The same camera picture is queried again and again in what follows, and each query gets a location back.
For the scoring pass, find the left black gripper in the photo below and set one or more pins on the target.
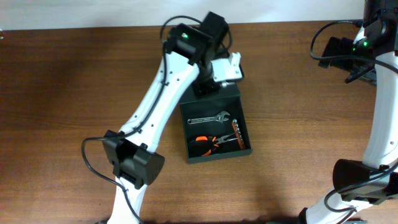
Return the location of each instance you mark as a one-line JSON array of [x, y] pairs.
[[202, 91]]

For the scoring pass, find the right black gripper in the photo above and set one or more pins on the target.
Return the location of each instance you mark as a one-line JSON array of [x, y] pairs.
[[341, 47]]

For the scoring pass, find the silver adjustable wrench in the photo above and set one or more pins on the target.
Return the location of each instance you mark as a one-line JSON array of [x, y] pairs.
[[220, 117]]

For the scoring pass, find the black box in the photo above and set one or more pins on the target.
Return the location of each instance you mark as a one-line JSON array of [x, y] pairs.
[[226, 99]]

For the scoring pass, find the orange socket bit rail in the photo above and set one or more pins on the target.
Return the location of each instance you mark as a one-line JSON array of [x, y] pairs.
[[238, 134]]

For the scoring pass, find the orange black needle-nose pliers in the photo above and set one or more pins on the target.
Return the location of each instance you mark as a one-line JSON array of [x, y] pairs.
[[202, 146]]

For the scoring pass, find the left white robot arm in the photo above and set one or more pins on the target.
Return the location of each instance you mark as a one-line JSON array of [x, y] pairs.
[[187, 61]]

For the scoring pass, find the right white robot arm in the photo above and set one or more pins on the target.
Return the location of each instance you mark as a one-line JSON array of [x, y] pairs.
[[358, 185]]

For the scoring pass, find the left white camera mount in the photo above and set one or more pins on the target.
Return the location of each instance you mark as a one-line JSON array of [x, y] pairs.
[[227, 69]]

